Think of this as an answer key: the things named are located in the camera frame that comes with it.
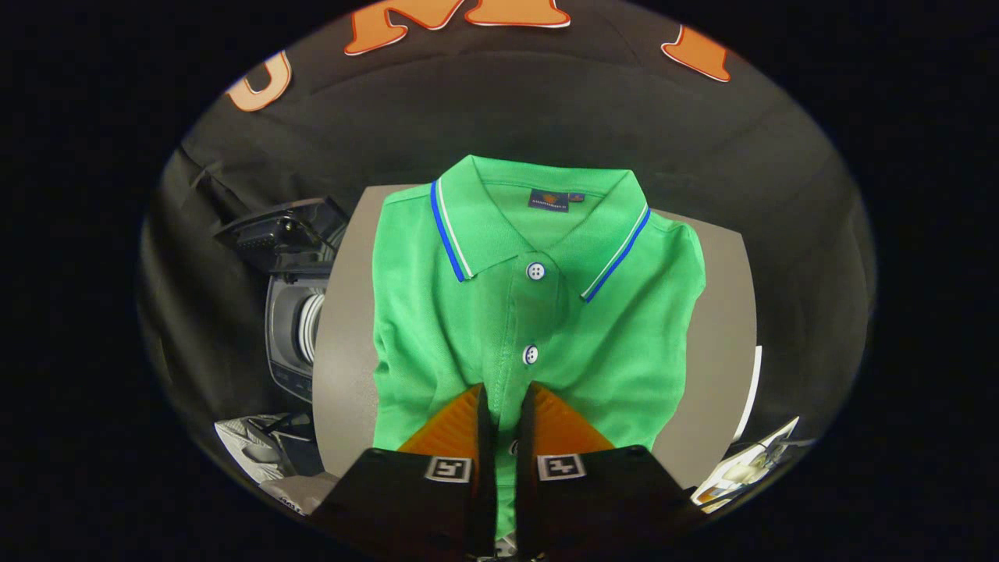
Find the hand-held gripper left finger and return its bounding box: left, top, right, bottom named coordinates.
left=312, top=382, right=498, bottom=559

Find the gray washing machine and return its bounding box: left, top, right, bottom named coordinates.
left=215, top=197, right=350, bottom=403

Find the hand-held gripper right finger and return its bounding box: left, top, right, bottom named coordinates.
left=515, top=381, right=703, bottom=559

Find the gray metal cabinet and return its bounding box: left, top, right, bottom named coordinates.
left=312, top=185, right=758, bottom=489

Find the green polo shirt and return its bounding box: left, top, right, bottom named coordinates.
left=372, top=155, right=707, bottom=539

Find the black backdrop cloth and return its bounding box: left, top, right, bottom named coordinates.
left=137, top=0, right=879, bottom=438

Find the white packaging clutter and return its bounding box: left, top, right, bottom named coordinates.
left=691, top=416, right=816, bottom=512

